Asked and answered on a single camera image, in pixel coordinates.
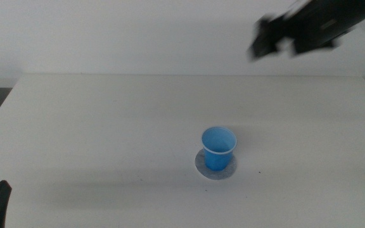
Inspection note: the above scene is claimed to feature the blue plastic cup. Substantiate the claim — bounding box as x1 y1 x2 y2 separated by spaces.
201 126 238 172

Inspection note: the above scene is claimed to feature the round grey cup mat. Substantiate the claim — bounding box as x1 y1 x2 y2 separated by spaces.
195 149 238 181

